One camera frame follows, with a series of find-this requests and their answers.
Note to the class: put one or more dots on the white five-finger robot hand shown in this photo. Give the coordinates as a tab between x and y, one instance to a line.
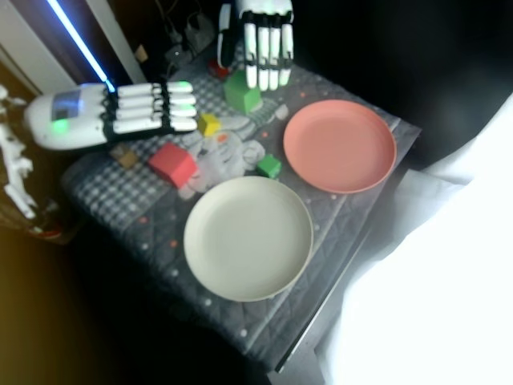
264	48
68	120

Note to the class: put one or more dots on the large green cube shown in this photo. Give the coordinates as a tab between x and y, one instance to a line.
240	92

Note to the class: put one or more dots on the large red cube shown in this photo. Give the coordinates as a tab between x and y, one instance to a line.
172	162

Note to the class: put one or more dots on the small red block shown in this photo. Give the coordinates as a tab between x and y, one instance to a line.
219	71

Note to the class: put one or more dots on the small brown block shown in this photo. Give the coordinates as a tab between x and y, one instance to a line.
125	157

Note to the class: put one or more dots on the small yellow cube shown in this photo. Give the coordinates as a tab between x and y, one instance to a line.
209	123

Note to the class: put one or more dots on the small green cube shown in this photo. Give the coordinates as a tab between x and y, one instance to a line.
269	166

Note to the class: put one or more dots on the pink plate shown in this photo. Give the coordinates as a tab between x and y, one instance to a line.
340	146

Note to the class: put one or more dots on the white plate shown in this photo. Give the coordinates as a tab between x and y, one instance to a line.
248	240

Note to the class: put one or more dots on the blue light strip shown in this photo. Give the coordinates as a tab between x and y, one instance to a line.
82	44

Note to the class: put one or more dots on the grey quilt with printed bear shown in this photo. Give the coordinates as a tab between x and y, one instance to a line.
160	224

